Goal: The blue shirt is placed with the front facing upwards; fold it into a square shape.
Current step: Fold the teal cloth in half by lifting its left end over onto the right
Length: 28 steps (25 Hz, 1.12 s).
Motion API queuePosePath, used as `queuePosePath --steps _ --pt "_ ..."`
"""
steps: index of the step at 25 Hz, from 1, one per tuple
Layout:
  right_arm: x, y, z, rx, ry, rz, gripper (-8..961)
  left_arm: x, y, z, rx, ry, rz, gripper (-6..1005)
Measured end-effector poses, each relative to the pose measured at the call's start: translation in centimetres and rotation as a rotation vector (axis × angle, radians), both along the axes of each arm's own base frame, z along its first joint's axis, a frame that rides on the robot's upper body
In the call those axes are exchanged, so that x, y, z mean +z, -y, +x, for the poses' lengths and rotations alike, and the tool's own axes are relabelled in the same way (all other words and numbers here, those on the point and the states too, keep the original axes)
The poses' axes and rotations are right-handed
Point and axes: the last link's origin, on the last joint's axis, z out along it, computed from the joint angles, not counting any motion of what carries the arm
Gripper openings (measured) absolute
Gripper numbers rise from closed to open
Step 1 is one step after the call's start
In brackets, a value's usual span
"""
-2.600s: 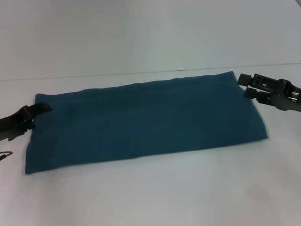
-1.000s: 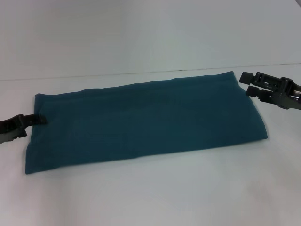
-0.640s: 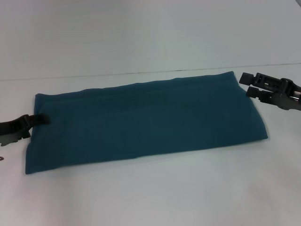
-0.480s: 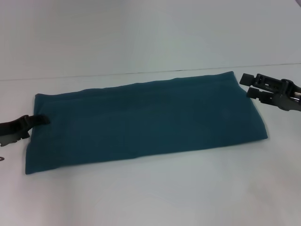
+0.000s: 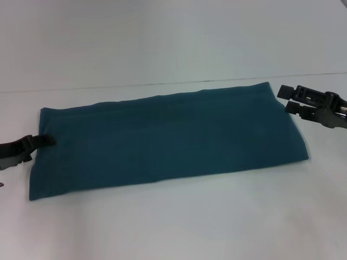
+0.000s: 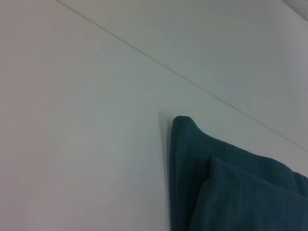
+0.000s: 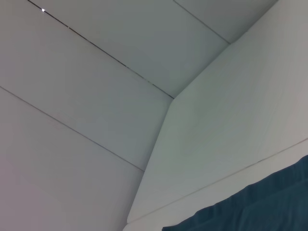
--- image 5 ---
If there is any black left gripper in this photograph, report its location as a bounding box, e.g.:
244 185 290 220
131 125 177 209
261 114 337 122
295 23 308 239
0 134 57 172

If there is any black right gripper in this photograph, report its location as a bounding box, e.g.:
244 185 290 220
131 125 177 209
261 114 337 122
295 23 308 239
277 84 347 129

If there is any teal t-shirt with FREE print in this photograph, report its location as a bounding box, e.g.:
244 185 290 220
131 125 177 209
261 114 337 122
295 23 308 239
28 82 310 202

